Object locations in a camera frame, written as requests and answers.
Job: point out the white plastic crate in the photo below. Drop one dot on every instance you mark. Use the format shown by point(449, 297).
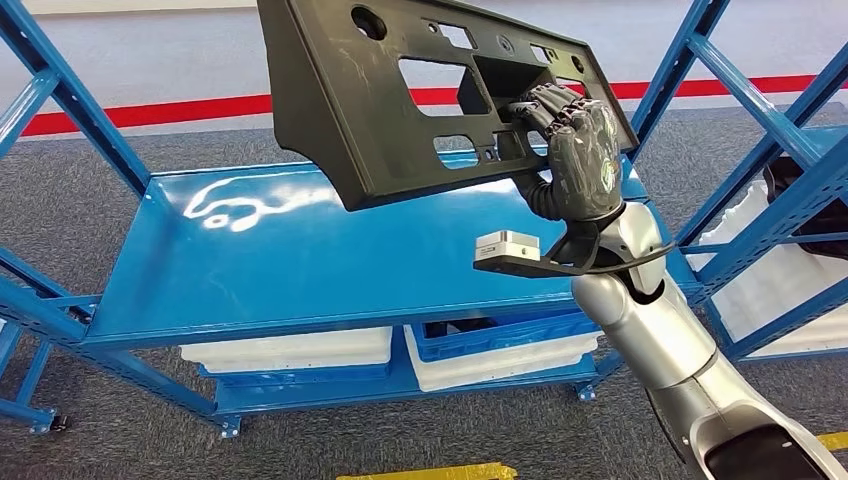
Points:
point(285, 348)
point(497, 371)

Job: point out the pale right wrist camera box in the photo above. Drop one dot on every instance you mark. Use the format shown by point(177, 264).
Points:
point(507, 246)

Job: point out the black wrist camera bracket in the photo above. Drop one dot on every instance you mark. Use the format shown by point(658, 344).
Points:
point(523, 268)

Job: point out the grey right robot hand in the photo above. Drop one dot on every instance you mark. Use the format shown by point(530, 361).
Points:
point(586, 166)

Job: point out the black plastic panel with cutouts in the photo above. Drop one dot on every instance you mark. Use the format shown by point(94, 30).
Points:
point(331, 99)

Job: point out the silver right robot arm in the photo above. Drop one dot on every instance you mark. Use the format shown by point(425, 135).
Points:
point(649, 331)

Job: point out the white stacked plastic crates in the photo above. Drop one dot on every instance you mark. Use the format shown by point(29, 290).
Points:
point(762, 298)

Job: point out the yellow floor tape square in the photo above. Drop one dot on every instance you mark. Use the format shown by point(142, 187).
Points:
point(430, 473)
point(836, 441)

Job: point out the red barrier belt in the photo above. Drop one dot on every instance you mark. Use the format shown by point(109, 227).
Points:
point(132, 114)

